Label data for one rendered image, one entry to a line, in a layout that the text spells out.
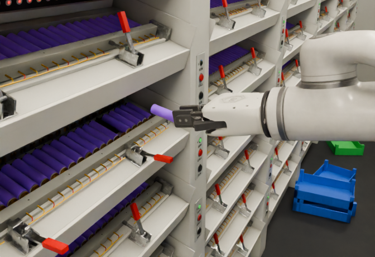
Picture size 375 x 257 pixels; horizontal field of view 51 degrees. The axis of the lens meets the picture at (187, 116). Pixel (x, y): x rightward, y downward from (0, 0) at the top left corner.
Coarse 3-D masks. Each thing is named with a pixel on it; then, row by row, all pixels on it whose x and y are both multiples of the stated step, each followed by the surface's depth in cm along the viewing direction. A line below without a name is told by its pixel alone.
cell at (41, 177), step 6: (18, 162) 63; (24, 162) 63; (18, 168) 62; (24, 168) 62; (30, 168) 62; (30, 174) 62; (36, 174) 62; (42, 174) 62; (36, 180) 61; (42, 180) 61
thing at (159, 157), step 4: (140, 152) 74; (144, 152) 74; (148, 156) 72; (152, 156) 72; (156, 156) 72; (160, 156) 71; (164, 156) 71; (168, 156) 71; (160, 160) 71; (164, 160) 71; (168, 160) 70; (172, 160) 71
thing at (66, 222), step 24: (144, 96) 91; (168, 120) 88; (168, 144) 82; (0, 168) 63; (120, 168) 72; (144, 168) 74; (72, 192) 63; (96, 192) 65; (120, 192) 69; (48, 216) 58; (72, 216) 59; (96, 216) 64; (0, 240) 52; (72, 240) 60
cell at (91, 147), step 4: (72, 132) 73; (68, 136) 73; (72, 136) 73; (76, 136) 73; (80, 136) 73; (76, 140) 72; (80, 140) 72; (84, 140) 72; (80, 144) 72; (84, 144) 72; (88, 144) 72; (92, 144) 72; (88, 148) 71; (92, 148) 71; (96, 148) 72; (92, 152) 71
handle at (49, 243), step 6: (24, 234) 52; (30, 234) 52; (36, 240) 51; (42, 240) 51; (48, 240) 50; (54, 240) 50; (42, 246) 50; (48, 246) 49; (54, 246) 49; (60, 246) 49; (66, 246) 49; (60, 252) 49
